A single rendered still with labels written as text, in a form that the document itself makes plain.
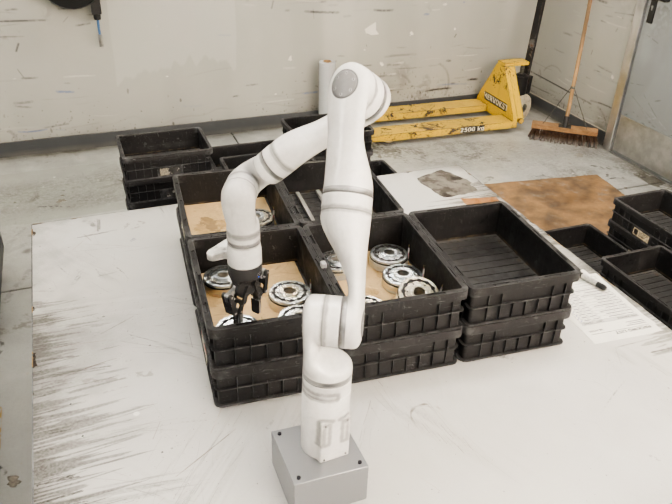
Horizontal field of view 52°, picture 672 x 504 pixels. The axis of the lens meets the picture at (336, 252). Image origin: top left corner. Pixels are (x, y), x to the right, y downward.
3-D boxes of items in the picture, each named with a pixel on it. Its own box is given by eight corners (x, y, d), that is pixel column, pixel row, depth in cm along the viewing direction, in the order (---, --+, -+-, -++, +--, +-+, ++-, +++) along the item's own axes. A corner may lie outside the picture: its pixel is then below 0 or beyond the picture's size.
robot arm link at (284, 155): (281, 152, 142) (255, 140, 135) (382, 71, 131) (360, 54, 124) (297, 187, 138) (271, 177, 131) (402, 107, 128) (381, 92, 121)
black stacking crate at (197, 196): (300, 262, 188) (300, 226, 182) (190, 277, 180) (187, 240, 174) (269, 199, 220) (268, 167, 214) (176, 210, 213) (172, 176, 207)
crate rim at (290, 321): (346, 319, 150) (346, 310, 149) (208, 341, 142) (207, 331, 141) (301, 232, 183) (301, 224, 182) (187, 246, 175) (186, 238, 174)
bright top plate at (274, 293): (316, 300, 165) (316, 298, 164) (276, 309, 161) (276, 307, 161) (301, 278, 173) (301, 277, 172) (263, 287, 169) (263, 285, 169)
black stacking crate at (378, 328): (464, 331, 163) (470, 292, 157) (345, 352, 155) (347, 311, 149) (402, 249, 195) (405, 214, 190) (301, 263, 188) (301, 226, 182)
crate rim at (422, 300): (470, 299, 158) (471, 290, 157) (346, 318, 150) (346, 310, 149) (405, 219, 191) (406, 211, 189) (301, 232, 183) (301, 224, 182)
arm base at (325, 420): (355, 451, 133) (361, 380, 125) (312, 465, 129) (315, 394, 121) (334, 421, 140) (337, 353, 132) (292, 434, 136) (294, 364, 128)
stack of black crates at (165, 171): (206, 208, 358) (200, 126, 335) (219, 235, 334) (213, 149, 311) (127, 219, 345) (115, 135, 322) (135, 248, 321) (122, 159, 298)
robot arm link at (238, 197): (255, 254, 141) (262, 233, 148) (252, 186, 133) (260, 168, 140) (222, 252, 141) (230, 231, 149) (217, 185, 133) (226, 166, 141)
